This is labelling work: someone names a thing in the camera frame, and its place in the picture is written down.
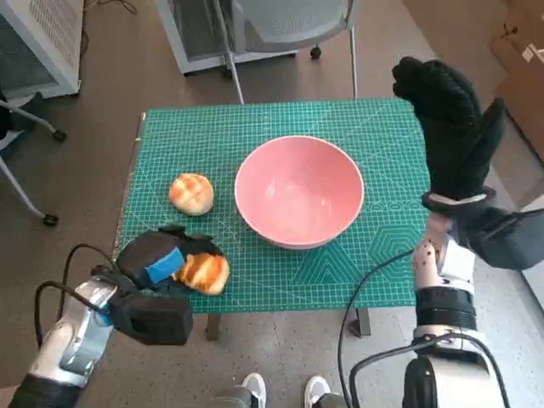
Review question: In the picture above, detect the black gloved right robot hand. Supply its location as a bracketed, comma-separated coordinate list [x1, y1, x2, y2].
[390, 56, 507, 201]

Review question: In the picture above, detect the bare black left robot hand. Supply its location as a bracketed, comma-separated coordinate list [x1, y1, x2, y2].
[115, 224, 233, 294]

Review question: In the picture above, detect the rectangular braided toy bread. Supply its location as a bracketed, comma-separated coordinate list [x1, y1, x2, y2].
[174, 251, 230, 296]

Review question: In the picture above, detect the round toy bread bun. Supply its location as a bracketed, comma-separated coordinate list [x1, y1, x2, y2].
[168, 173, 214, 217]

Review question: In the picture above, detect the pink bowl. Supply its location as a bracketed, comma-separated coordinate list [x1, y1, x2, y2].
[233, 134, 366, 251]

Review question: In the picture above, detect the brown cardboard box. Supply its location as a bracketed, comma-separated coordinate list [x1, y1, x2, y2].
[490, 0, 544, 167]

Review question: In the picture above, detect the green cutting mat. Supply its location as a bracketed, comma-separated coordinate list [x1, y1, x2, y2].
[112, 98, 430, 315]

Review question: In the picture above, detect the grey office chair base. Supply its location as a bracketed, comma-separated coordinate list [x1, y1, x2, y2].
[0, 91, 68, 225]

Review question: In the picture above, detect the grey mesh chair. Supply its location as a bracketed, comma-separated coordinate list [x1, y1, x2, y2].
[212, 0, 360, 105]

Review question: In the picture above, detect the dark table leg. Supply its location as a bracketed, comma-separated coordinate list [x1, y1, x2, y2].
[355, 309, 374, 337]

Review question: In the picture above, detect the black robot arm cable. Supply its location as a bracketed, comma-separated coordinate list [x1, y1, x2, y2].
[63, 243, 120, 298]
[348, 335, 511, 408]
[338, 248, 422, 408]
[34, 280, 112, 352]

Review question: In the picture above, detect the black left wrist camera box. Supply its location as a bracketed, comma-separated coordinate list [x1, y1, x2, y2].
[105, 292, 195, 346]

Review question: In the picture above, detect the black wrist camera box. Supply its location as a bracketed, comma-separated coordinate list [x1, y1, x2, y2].
[105, 292, 195, 346]
[450, 207, 544, 271]

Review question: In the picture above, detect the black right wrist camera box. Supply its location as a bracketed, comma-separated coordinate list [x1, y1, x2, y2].
[450, 207, 544, 271]

